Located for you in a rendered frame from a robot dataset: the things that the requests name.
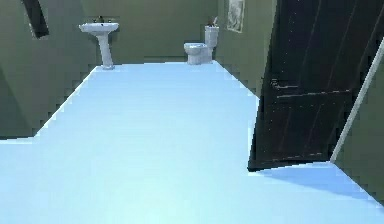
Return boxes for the white toilet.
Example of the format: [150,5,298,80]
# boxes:
[183,25,220,66]

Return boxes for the dark wooden room door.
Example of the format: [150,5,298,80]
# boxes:
[247,0,384,173]

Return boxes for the dark sink faucet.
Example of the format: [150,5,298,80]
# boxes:
[93,15,113,24]

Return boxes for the black door handle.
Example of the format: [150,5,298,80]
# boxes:
[270,78,300,91]

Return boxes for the framed wall picture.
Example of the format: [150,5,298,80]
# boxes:
[226,0,246,34]

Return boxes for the white pedestal sink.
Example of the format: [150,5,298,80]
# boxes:
[78,21,120,71]

